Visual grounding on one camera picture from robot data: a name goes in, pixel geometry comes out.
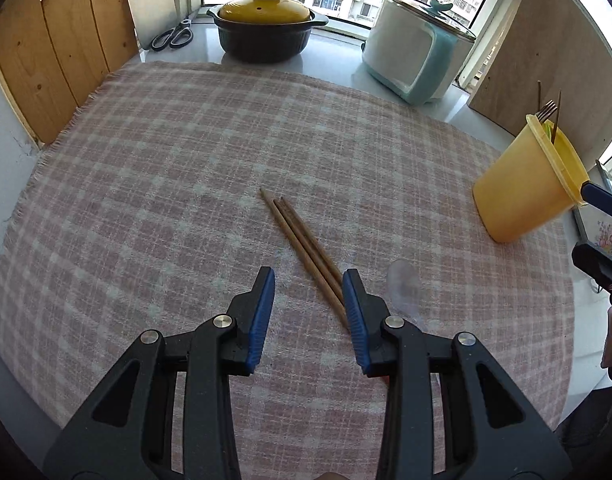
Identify green handled fork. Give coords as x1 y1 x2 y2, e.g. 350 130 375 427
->
536 99 559 142

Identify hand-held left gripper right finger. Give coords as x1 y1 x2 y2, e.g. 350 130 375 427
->
342 268 572 480

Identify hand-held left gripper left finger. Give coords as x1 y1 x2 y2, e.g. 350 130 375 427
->
43 266 277 480

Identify knotty wooden wall panel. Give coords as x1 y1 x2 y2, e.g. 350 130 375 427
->
0 0 139 146

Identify yellow plastic cup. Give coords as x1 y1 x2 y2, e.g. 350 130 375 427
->
472 114 591 244

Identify glass lid with teal knob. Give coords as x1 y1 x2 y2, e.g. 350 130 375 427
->
385 0 479 44

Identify floral picture frame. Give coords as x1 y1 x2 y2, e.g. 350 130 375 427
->
573 205 612 257

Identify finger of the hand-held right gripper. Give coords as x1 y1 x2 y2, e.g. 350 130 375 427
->
580 181 612 221
572 241 612 311

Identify black handled scissors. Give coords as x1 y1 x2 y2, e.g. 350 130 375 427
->
150 19 194 52

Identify clear plastic spoon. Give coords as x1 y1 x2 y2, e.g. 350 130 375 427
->
386 259 429 334

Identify yellow casserole lid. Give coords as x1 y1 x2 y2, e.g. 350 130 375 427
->
218 0 315 25

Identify white and teal electric pot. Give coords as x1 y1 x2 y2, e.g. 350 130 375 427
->
361 0 477 107

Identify white cutting board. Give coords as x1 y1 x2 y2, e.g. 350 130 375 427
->
120 0 193 52

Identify light wooden board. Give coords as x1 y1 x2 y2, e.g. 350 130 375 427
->
467 0 612 171

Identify pink checkered cloth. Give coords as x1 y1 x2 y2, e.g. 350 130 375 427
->
0 60 580 480

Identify black casserole pot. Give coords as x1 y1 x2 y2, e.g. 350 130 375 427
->
207 4 330 65

